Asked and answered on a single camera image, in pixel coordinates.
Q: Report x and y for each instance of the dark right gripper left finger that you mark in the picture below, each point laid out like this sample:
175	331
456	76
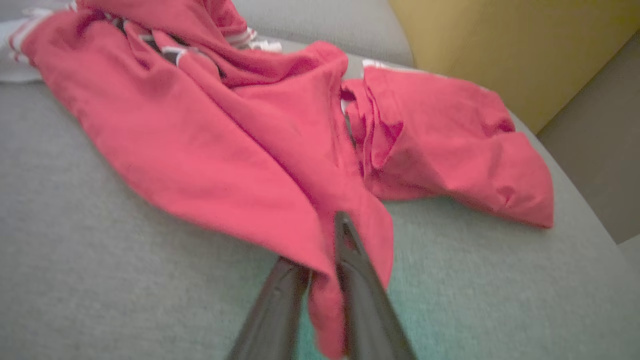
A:
275	315

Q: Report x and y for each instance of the red shorts with white stripe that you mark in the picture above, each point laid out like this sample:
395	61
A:
450	140

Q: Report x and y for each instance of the yellow sofa backrest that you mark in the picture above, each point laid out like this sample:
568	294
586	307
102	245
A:
500	50

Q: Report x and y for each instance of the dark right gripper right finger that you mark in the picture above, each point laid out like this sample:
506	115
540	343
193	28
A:
365	310

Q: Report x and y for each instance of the red jersey with white sleeves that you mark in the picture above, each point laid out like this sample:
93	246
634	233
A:
200	150

